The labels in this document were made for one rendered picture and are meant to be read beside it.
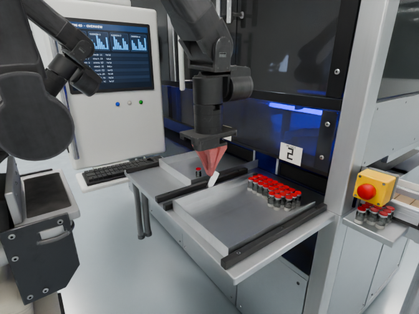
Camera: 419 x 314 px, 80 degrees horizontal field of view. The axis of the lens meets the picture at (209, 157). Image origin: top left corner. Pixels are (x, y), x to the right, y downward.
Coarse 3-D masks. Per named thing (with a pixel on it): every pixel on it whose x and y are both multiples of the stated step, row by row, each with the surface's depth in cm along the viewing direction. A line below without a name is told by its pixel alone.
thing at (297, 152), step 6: (282, 144) 84; (282, 150) 84; (288, 150) 83; (294, 150) 81; (300, 150) 79; (282, 156) 85; (294, 156) 81; (300, 156) 79; (294, 162) 82; (300, 162) 80
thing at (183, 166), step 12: (168, 156) 110; (180, 156) 113; (192, 156) 117; (228, 156) 119; (168, 168) 101; (180, 168) 106; (192, 168) 106; (204, 168) 106; (216, 168) 106; (228, 168) 97; (240, 168) 101; (252, 168) 106; (180, 180) 94; (192, 180) 88; (204, 180) 91
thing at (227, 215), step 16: (208, 192) 82; (224, 192) 86; (240, 192) 86; (176, 208) 74; (192, 208) 77; (208, 208) 77; (224, 208) 77; (240, 208) 77; (256, 208) 77; (272, 208) 77; (304, 208) 71; (192, 224) 67; (208, 224) 69; (224, 224) 69; (240, 224) 69; (256, 224) 69; (272, 224) 64; (208, 240) 62; (224, 240) 63; (240, 240) 58; (224, 256) 57
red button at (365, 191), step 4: (364, 184) 63; (368, 184) 62; (360, 188) 63; (364, 188) 62; (368, 188) 61; (372, 188) 62; (360, 192) 63; (364, 192) 62; (368, 192) 61; (372, 192) 61; (360, 196) 63; (364, 196) 62; (368, 196) 62; (372, 196) 61
